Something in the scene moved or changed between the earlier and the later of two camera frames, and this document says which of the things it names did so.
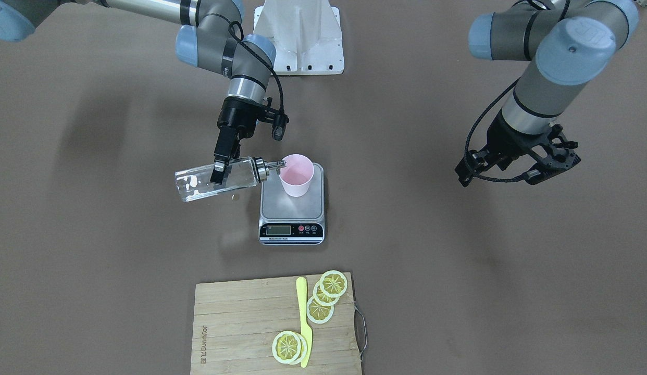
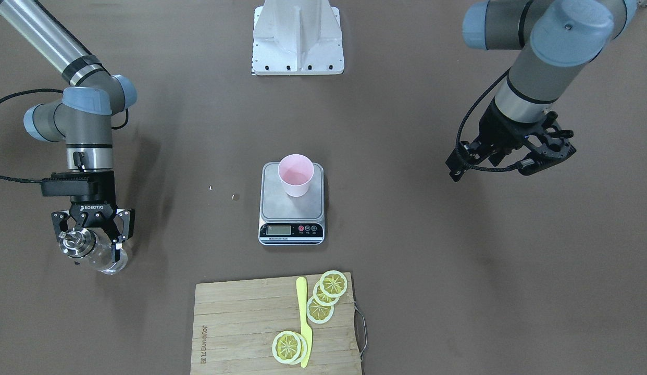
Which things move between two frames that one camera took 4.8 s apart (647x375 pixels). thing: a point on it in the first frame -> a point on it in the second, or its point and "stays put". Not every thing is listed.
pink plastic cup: [297, 174] stays put
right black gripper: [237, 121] -> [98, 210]
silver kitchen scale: [286, 220] stays put
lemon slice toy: [319, 313] stays put
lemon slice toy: [322, 299] stays put
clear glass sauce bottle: [196, 184] -> [92, 248]
